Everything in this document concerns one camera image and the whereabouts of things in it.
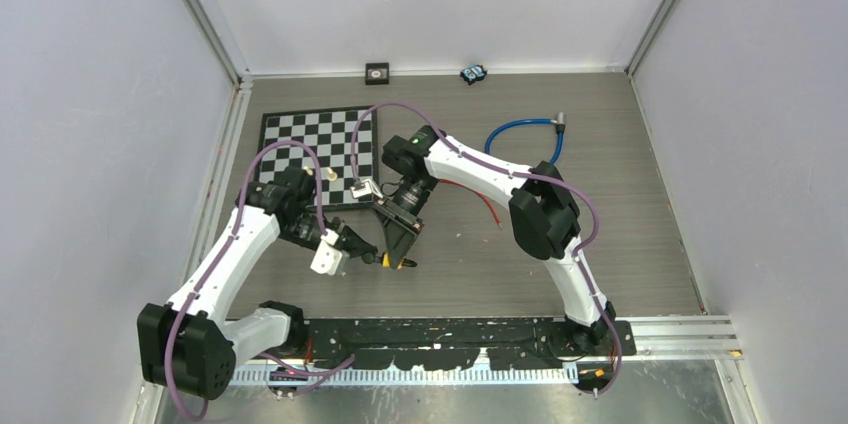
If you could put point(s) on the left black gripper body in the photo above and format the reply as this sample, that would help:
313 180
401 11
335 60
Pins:
341 232

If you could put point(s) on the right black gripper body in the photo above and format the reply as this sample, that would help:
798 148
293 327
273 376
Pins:
412 195

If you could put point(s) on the yellow black padlock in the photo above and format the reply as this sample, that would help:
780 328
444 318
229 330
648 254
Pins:
387 262

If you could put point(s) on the red cable padlock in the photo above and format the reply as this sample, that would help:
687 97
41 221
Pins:
482 197

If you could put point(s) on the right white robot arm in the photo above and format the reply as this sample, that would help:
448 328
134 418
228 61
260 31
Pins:
543 212

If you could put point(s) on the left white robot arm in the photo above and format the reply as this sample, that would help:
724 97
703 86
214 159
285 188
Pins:
188 342

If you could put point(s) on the black white chessboard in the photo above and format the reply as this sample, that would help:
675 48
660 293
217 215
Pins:
341 138

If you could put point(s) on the small black square box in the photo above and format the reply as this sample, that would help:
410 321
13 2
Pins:
377 73

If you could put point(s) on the small blue toy car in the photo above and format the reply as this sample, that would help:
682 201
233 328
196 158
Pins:
473 74

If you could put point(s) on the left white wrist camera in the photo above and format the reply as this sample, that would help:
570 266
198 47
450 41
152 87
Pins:
329 259

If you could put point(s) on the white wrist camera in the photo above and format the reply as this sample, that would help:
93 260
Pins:
329 259
366 190

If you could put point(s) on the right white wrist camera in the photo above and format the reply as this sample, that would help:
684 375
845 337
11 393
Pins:
366 190

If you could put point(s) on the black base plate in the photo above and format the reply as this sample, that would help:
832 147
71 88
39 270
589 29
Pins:
442 344

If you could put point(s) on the blue cable lock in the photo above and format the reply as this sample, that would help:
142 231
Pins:
534 128

